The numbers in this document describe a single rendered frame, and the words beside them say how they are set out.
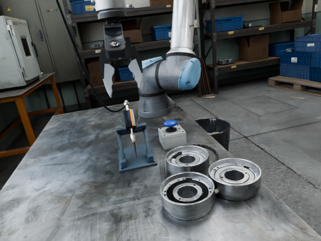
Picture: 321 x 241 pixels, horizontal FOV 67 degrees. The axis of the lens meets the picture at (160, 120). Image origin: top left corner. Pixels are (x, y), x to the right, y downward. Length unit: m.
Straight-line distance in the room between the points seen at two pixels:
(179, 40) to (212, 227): 0.68
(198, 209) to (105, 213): 0.19
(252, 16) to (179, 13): 4.30
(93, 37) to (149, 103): 3.54
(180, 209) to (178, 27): 0.69
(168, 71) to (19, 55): 1.92
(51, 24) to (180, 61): 3.51
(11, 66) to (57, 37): 1.73
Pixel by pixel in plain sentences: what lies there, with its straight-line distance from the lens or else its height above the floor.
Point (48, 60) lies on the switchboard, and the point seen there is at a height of 0.92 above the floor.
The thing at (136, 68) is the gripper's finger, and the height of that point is 1.04.
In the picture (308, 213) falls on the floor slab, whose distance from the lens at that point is 1.80.
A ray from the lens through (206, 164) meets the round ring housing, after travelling 0.58.
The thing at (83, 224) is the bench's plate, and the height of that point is 0.80.
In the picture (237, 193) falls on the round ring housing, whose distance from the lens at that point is 0.50.
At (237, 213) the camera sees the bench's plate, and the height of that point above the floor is 0.80.
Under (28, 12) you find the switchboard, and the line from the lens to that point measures 4.37.
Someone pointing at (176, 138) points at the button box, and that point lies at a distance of 0.71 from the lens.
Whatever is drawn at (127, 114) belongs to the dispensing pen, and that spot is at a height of 0.93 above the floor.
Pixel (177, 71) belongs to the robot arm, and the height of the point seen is 0.99.
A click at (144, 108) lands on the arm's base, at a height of 0.84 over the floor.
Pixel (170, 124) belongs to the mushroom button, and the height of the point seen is 0.87.
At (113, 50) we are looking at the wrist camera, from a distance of 0.56.
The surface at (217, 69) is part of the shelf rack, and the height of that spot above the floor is 0.43.
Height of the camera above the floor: 1.13
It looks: 20 degrees down
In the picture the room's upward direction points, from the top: 7 degrees counter-clockwise
